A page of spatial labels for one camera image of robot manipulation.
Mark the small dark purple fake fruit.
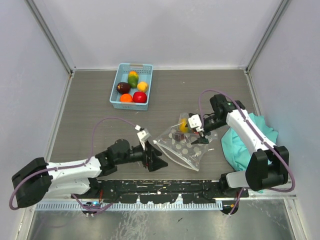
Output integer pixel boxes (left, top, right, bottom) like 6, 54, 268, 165
173, 133, 185, 142

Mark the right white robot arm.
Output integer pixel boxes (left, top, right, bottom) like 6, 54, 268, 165
187, 93, 291, 197

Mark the teal cloth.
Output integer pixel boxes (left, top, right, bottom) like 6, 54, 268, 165
221, 110, 278, 189

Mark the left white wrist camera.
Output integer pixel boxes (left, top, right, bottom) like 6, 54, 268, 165
135, 125, 151, 151

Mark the grey slotted cable duct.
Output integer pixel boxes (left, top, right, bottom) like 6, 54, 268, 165
35, 200, 223, 211

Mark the orange fake fruit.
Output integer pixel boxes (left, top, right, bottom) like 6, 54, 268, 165
119, 93, 134, 103

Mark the green orange fake mango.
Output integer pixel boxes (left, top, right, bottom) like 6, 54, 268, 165
127, 71, 139, 88

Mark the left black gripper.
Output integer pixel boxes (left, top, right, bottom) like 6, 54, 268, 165
115, 139, 168, 170

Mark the red fake apple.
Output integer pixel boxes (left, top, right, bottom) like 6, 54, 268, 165
132, 91, 148, 104

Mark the clear zip top bag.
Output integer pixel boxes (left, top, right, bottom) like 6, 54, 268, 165
153, 112, 210, 172

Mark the light blue plastic basket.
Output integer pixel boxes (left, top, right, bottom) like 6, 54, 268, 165
109, 63, 153, 111

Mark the yellow green fake mango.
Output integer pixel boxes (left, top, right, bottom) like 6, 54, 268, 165
178, 118, 190, 134

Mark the yellow fake peach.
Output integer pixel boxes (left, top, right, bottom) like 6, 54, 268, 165
136, 81, 149, 93

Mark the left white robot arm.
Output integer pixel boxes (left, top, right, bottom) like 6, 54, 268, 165
9, 139, 168, 210

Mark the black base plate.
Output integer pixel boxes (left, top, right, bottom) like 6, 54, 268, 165
70, 178, 240, 204

